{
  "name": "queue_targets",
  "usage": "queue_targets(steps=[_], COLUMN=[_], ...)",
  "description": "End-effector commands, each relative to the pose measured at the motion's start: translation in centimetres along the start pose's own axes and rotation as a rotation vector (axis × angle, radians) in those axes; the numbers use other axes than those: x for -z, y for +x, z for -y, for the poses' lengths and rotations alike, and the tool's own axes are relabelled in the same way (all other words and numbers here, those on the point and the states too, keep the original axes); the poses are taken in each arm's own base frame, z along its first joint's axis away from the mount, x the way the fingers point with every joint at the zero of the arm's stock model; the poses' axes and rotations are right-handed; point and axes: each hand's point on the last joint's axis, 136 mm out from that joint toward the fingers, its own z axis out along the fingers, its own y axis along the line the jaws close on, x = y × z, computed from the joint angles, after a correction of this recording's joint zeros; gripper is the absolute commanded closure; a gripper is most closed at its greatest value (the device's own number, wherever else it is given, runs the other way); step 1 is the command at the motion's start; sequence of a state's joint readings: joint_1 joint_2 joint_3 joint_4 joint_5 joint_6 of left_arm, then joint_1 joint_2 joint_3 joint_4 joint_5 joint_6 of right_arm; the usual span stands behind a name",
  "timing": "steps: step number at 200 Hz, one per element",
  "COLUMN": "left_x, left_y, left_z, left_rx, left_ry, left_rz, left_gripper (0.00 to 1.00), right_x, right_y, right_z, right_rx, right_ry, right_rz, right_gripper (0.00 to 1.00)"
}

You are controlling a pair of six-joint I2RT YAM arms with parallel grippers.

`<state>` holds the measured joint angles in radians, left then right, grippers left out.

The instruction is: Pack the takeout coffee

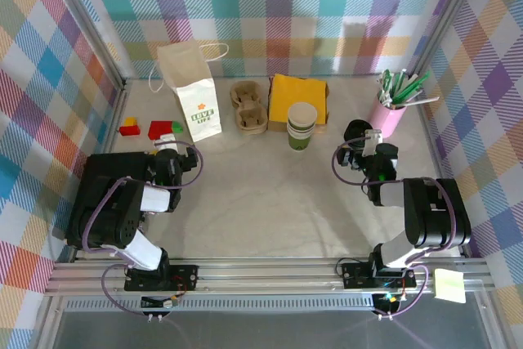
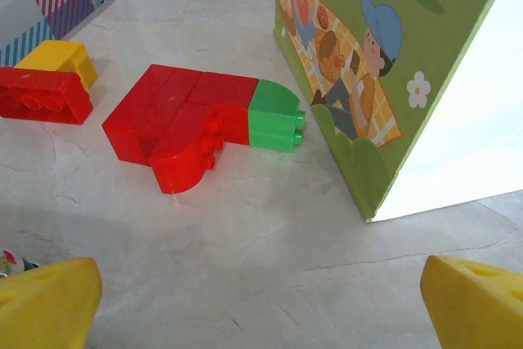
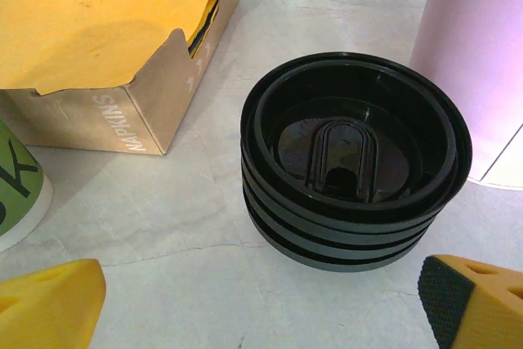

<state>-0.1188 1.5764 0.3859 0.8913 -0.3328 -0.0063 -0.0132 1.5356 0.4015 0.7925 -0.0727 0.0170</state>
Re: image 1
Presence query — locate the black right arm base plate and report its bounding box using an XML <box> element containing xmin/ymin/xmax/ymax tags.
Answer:
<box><xmin>341</xmin><ymin>261</ymin><xmax>418</xmax><ymax>289</ymax></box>

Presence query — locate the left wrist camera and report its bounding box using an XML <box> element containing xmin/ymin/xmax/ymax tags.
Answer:
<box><xmin>154</xmin><ymin>133</ymin><xmax>180</xmax><ymax>152</ymax></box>

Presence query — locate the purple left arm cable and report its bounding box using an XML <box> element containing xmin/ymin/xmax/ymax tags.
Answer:
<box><xmin>81</xmin><ymin>139</ymin><xmax>206</xmax><ymax>320</ymax></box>

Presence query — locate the red and green toy block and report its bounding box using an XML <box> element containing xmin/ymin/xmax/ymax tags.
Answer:
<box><xmin>147</xmin><ymin>119</ymin><xmax>185</xmax><ymax>144</ymax></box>

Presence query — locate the small black connector board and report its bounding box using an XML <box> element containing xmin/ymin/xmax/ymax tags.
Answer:
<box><xmin>370</xmin><ymin>291</ymin><xmax>402</xmax><ymax>313</ymax></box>
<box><xmin>141</xmin><ymin>294</ymin><xmax>181</xmax><ymax>311</ymax></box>

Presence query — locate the aluminium mounting rail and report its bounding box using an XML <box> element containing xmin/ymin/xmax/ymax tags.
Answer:
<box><xmin>42</xmin><ymin>257</ymin><xmax>498</xmax><ymax>298</ymax></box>

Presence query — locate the pink straw holder cup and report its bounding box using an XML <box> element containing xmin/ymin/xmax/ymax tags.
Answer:
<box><xmin>367</xmin><ymin>97</ymin><xmax>408</xmax><ymax>140</ymax></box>

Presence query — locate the white paper takeout bag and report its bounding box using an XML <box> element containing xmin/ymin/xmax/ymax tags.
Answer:
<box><xmin>149</xmin><ymin>41</ymin><xmax>230</xmax><ymax>144</ymax></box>

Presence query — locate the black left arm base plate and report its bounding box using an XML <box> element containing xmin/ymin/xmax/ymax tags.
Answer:
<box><xmin>124</xmin><ymin>263</ymin><xmax>200</xmax><ymax>292</ymax></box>

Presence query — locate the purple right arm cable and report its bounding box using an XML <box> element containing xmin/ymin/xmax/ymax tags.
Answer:
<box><xmin>331</xmin><ymin>136</ymin><xmax>458</xmax><ymax>320</ymax></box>

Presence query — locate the stack of paper cups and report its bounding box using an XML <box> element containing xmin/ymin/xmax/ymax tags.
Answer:
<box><xmin>286</xmin><ymin>119</ymin><xmax>316</xmax><ymax>153</ymax></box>

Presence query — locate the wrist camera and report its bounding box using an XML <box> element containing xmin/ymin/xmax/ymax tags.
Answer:
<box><xmin>154</xmin><ymin>133</ymin><xmax>180</xmax><ymax>152</ymax></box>
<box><xmin>362</xmin><ymin>128</ymin><xmax>384</xmax><ymax>158</ymax></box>

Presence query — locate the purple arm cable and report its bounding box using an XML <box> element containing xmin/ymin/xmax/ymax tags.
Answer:
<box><xmin>331</xmin><ymin>136</ymin><xmax>458</xmax><ymax>320</ymax></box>
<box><xmin>81</xmin><ymin>139</ymin><xmax>206</xmax><ymax>320</ymax></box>

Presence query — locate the perforated metal strip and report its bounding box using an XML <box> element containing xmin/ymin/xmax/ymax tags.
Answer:
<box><xmin>64</xmin><ymin>298</ymin><xmax>376</xmax><ymax>311</ymax></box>

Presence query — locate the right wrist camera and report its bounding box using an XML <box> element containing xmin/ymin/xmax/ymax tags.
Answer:
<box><xmin>362</xmin><ymin>128</ymin><xmax>384</xmax><ymax>158</ymax></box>

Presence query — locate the yellow-green sticky note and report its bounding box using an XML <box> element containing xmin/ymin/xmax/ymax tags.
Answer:
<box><xmin>432</xmin><ymin>267</ymin><xmax>467</xmax><ymax>305</ymax></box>

